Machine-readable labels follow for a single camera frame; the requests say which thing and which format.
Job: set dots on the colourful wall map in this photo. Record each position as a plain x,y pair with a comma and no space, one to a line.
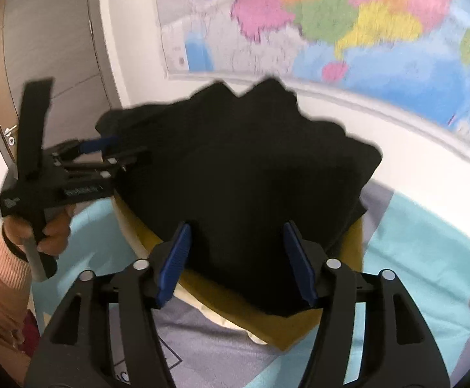
340,16

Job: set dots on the person's left forearm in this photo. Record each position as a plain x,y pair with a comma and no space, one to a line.
0,291

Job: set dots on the magenta cloth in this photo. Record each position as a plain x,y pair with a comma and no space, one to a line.
31,331

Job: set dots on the olive green garment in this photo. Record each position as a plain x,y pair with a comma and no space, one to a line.
267,323

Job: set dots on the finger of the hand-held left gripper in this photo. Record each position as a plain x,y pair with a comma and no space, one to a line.
130,157
97,143

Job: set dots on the person's left hand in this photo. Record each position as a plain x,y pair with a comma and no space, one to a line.
57,226

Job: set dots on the wooden door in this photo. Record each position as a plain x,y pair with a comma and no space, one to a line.
49,28

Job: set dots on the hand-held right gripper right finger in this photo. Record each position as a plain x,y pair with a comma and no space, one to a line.
299,262

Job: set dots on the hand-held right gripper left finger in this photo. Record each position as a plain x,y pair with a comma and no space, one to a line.
174,262

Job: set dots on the black button coat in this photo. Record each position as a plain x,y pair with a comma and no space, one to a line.
239,169

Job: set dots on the teal grey patterned bed sheet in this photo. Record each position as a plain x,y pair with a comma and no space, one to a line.
412,242

